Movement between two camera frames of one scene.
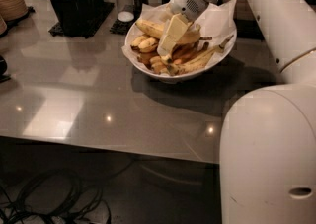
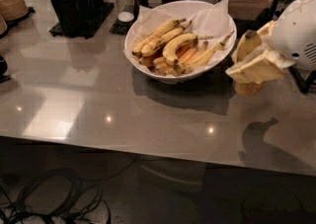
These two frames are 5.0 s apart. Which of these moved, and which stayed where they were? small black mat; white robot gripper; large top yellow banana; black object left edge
Moved: large top yellow banana; white robot gripper
Stayed: black object left edge; small black mat
